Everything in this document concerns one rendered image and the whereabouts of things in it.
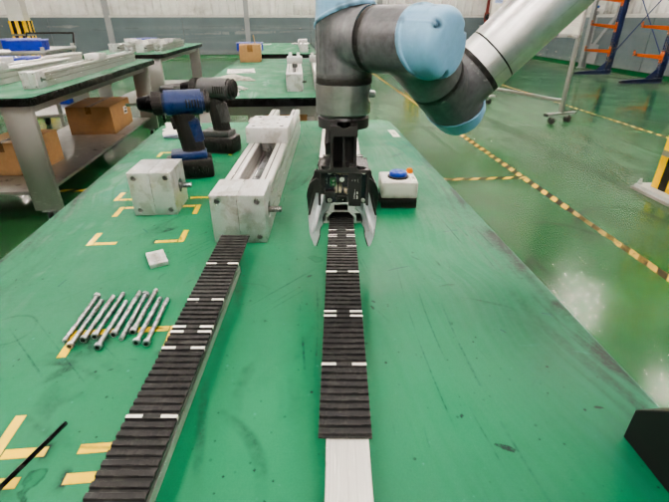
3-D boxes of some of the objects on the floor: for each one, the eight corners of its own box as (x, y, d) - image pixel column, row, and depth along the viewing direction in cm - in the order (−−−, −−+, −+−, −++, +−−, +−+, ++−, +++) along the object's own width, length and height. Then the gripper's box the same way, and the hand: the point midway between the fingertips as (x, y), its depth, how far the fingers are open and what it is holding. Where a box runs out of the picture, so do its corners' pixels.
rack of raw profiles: (571, 74, 1018) (598, -40, 914) (608, 73, 1025) (639, -39, 921) (683, 96, 728) (741, -66, 624) (733, 96, 734) (798, -65, 631)
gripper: (289, 124, 56) (296, 265, 66) (398, 124, 56) (389, 265, 66) (295, 111, 64) (300, 239, 74) (391, 111, 64) (383, 239, 74)
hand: (341, 237), depth 72 cm, fingers open, 8 cm apart
